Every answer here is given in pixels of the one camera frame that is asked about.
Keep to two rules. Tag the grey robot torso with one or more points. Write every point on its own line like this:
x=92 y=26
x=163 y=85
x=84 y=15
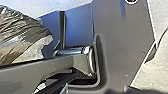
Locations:
x=40 y=70

